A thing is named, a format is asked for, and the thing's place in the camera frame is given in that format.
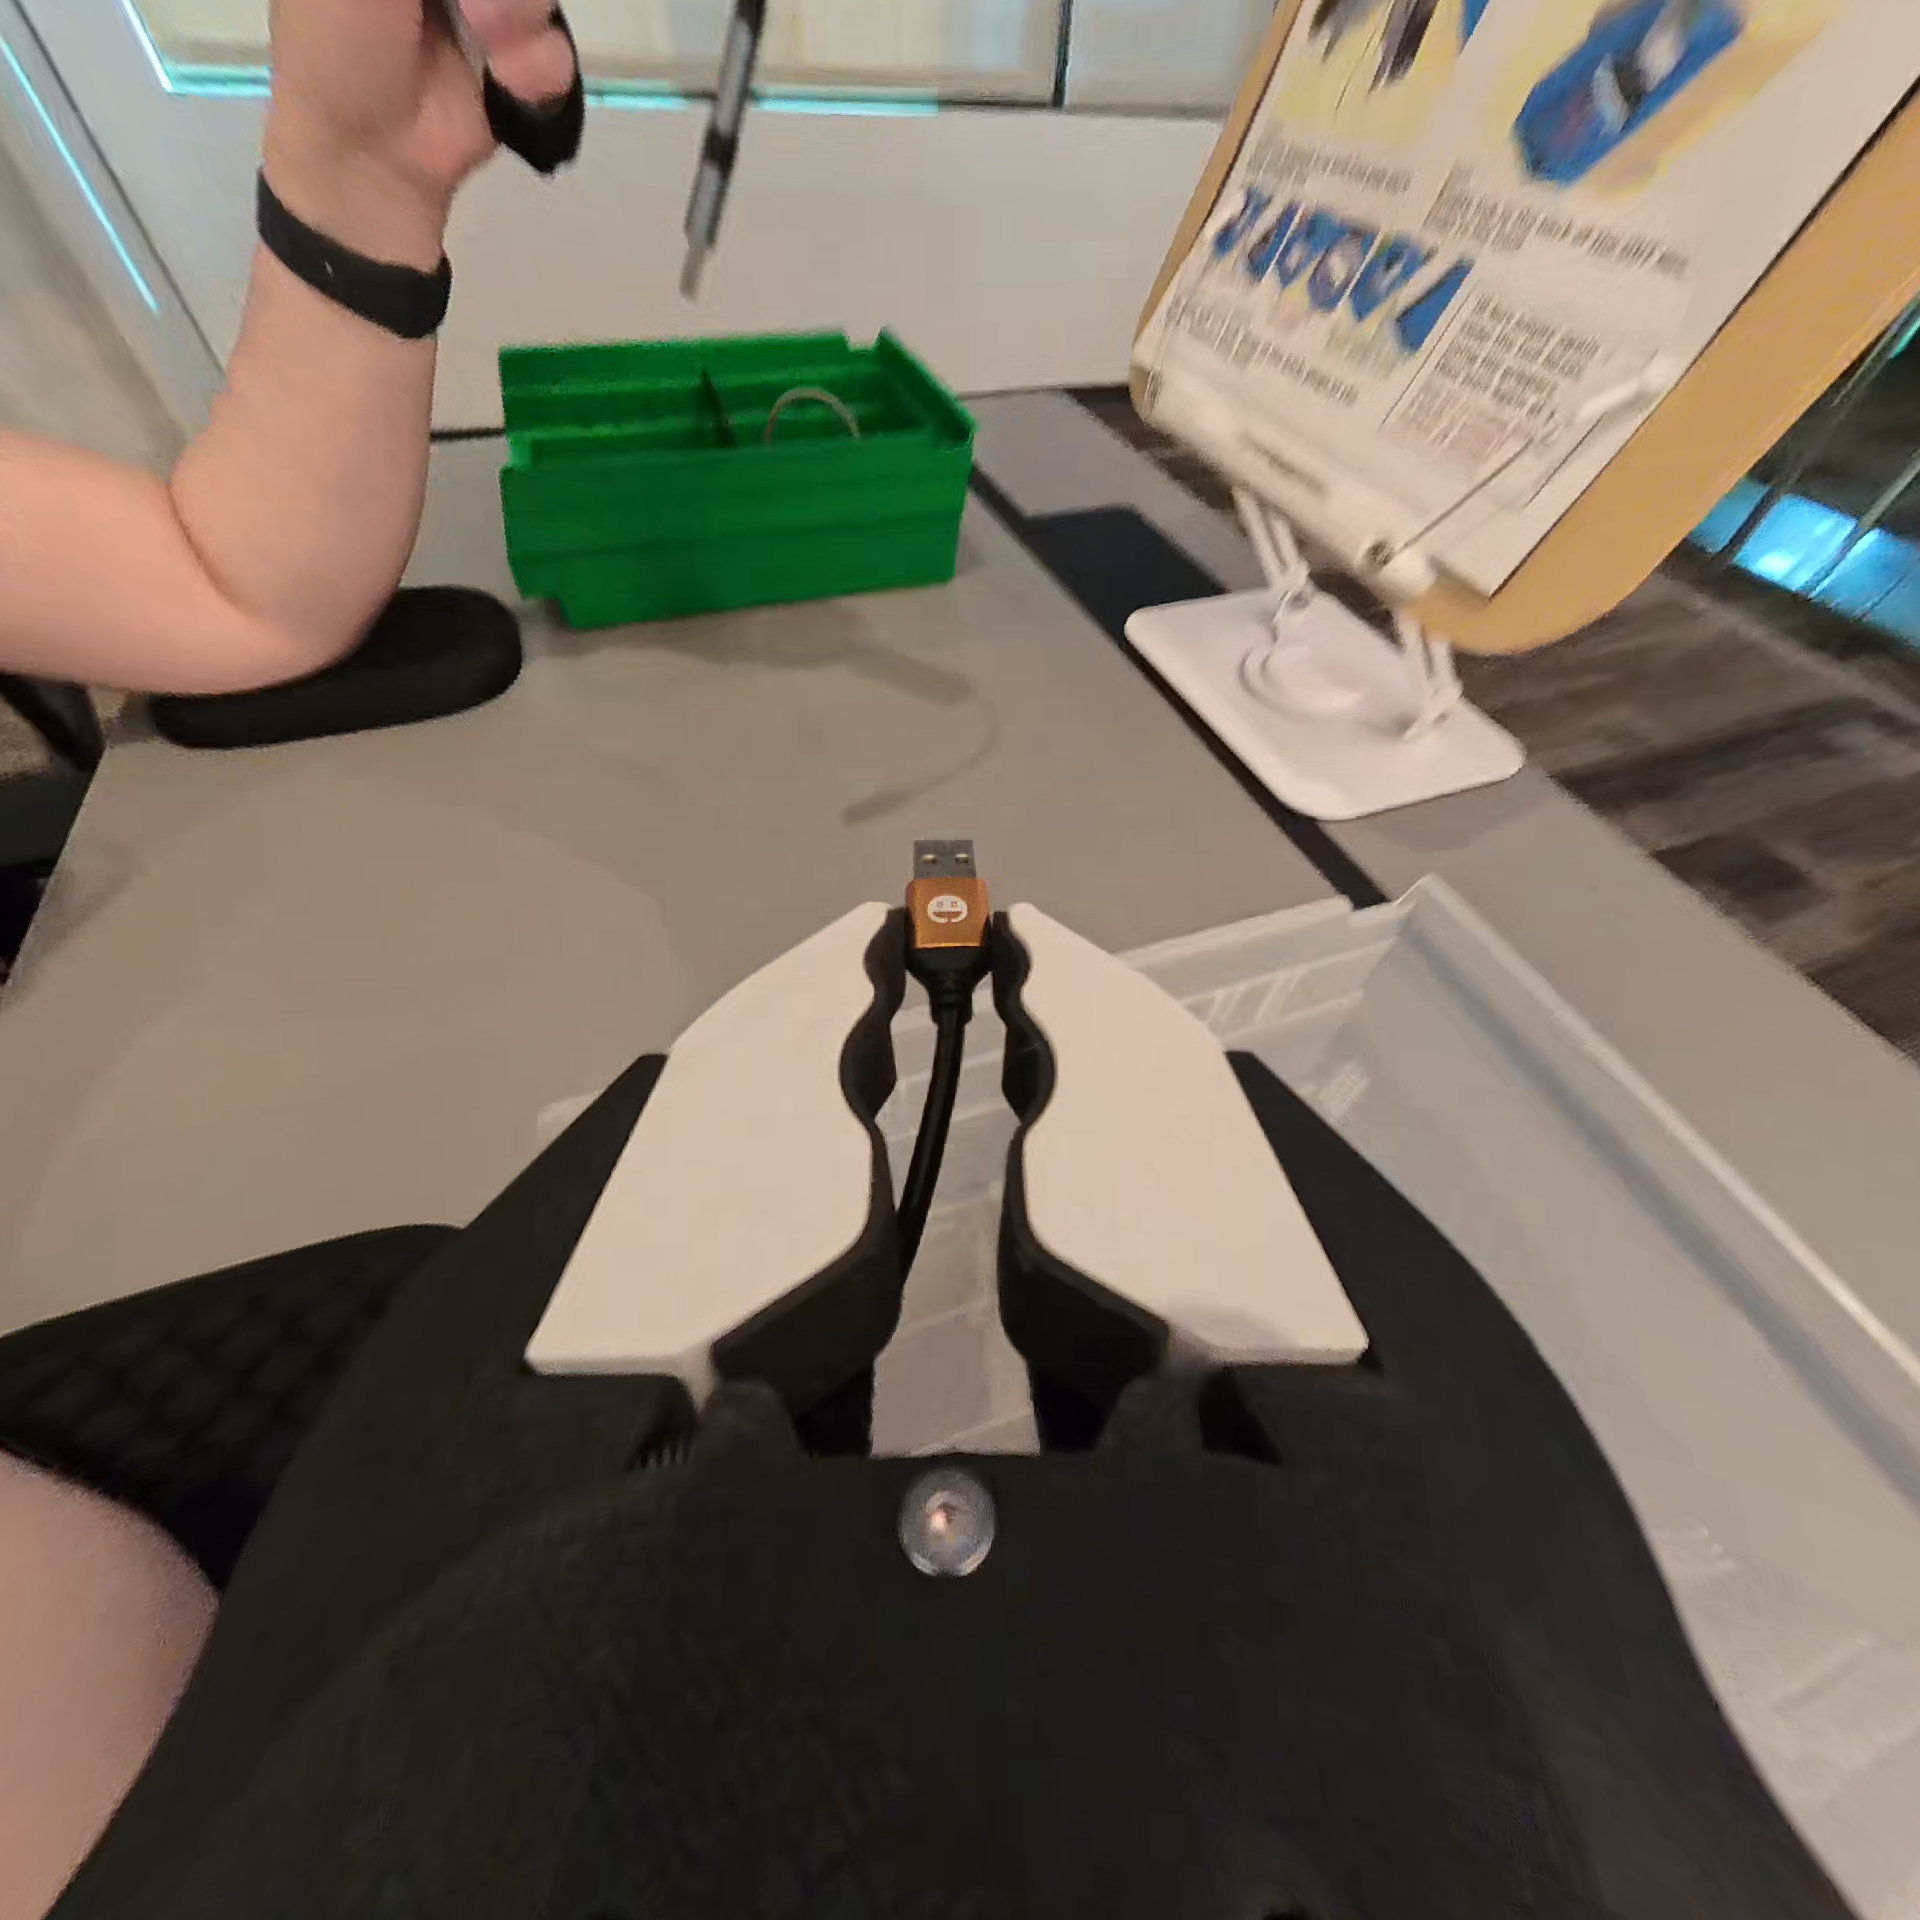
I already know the green plastic bin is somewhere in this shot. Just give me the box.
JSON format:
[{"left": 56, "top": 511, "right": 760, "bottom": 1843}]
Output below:
[{"left": 499, "top": 326, "right": 977, "bottom": 631}]

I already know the black wristband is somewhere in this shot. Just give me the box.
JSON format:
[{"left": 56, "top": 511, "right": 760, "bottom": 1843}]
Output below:
[{"left": 257, "top": 170, "right": 455, "bottom": 342}]

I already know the person's right forearm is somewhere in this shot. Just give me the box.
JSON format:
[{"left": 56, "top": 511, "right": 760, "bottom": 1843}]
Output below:
[{"left": 0, "top": 1447, "right": 218, "bottom": 1920}]

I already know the person's left hand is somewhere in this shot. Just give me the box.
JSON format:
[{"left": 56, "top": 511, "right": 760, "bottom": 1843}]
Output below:
[{"left": 259, "top": 0, "right": 581, "bottom": 263}]

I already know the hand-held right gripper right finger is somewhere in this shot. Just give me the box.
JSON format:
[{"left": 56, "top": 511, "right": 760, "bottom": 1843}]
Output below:
[{"left": 995, "top": 897, "right": 1372, "bottom": 1427}]

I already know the black usb hub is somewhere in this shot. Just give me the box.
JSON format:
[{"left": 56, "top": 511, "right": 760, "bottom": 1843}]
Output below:
[{"left": 680, "top": 0, "right": 771, "bottom": 302}]

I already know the clear plastic bin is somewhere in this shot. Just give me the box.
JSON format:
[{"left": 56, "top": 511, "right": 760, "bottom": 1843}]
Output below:
[{"left": 538, "top": 872, "right": 1920, "bottom": 1920}]

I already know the printed instruction sheet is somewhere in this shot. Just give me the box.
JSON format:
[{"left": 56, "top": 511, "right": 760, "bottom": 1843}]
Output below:
[{"left": 1135, "top": 0, "right": 1920, "bottom": 593}]

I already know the white folding stand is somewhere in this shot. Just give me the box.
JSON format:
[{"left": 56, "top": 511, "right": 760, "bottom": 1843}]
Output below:
[{"left": 1126, "top": 477, "right": 1530, "bottom": 824}]

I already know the person's left forearm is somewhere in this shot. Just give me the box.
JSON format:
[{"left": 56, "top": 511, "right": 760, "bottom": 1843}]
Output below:
[{"left": 0, "top": 228, "right": 455, "bottom": 702}]

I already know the black usb cable orange plug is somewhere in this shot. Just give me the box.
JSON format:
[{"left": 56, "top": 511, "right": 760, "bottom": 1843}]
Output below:
[{"left": 888, "top": 835, "right": 997, "bottom": 1323}]

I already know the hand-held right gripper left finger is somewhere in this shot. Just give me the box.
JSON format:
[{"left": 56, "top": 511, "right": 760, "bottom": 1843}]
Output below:
[{"left": 523, "top": 897, "right": 919, "bottom": 1419}]

